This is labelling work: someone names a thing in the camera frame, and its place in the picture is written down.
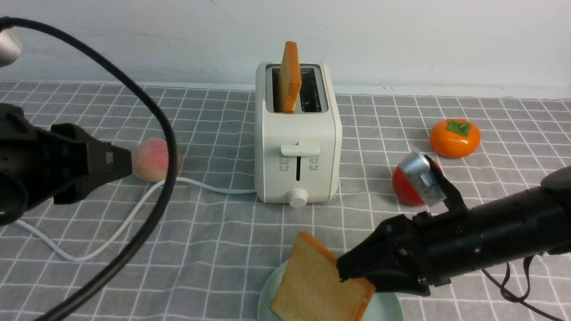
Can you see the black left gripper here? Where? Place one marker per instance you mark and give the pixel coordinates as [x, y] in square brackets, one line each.
[37, 164]

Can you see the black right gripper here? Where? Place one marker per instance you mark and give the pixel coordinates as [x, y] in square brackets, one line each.
[411, 255]

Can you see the toast slice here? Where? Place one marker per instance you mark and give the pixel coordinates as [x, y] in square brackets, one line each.
[311, 288]
[289, 80]

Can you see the pink peach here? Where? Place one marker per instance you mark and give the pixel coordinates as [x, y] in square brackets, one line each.
[150, 160]

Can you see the light green plate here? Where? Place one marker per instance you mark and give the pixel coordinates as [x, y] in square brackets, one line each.
[382, 306]

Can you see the red apple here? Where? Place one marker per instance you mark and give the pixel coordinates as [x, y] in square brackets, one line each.
[398, 183]

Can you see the white two-slot toaster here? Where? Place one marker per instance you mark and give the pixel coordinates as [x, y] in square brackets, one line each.
[296, 156]

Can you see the grey checked tablecloth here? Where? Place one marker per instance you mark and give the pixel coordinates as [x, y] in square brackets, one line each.
[211, 254]

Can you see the orange persimmon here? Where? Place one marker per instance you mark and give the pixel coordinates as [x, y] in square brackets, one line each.
[455, 138]

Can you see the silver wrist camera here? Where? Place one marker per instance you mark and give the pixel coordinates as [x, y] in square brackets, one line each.
[11, 47]
[422, 188]

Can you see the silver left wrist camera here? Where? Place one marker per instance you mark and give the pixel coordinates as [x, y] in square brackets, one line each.
[11, 47]

